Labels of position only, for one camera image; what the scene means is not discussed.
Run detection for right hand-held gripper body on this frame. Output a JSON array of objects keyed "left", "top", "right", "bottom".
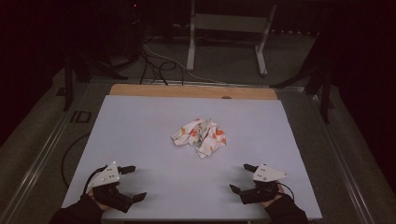
[{"left": 239, "top": 163, "right": 289, "bottom": 205}]

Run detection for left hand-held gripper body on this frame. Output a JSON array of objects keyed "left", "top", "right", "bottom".
[{"left": 85, "top": 161, "right": 135, "bottom": 214}]

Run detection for white fruit print pants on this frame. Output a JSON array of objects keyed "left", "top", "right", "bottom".
[{"left": 170, "top": 117, "right": 228, "bottom": 160}]

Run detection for person's right hand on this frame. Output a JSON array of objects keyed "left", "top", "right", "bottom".
[{"left": 261, "top": 183, "right": 287, "bottom": 209}]

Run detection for person's left hand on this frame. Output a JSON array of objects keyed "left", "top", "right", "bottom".
[{"left": 88, "top": 189, "right": 109, "bottom": 212}]

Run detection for pale blue table mat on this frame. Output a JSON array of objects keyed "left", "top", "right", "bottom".
[{"left": 61, "top": 94, "right": 323, "bottom": 222}]

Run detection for dark metal stand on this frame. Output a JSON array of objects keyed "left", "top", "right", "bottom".
[
  {"left": 62, "top": 50, "right": 129, "bottom": 112},
  {"left": 270, "top": 29, "right": 336, "bottom": 124}
]

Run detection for dark equipment with red light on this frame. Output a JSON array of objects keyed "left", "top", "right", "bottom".
[{"left": 120, "top": 0, "right": 148, "bottom": 62}]

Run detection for white metal stand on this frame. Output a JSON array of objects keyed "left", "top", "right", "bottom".
[{"left": 186, "top": 0, "right": 278, "bottom": 77}]

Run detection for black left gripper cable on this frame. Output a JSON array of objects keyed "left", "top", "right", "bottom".
[{"left": 82, "top": 165, "right": 108, "bottom": 195}]

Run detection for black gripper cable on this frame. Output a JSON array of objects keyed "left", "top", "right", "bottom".
[
  {"left": 82, "top": 165, "right": 108, "bottom": 195},
  {"left": 276, "top": 182, "right": 295, "bottom": 201}
]

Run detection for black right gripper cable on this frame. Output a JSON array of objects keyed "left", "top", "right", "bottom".
[{"left": 276, "top": 182, "right": 295, "bottom": 201}]

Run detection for black floor cable loop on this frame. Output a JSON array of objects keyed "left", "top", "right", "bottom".
[{"left": 61, "top": 133, "right": 92, "bottom": 189}]

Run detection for metal floor rail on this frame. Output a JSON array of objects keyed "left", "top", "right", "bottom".
[
  {"left": 309, "top": 91, "right": 376, "bottom": 224},
  {"left": 0, "top": 106, "right": 78, "bottom": 224}
]

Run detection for black tangled floor cables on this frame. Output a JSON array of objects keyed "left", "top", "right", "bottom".
[{"left": 138, "top": 46, "right": 185, "bottom": 87}]

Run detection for white floor cable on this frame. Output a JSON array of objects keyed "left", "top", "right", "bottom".
[{"left": 142, "top": 43, "right": 228, "bottom": 86}]

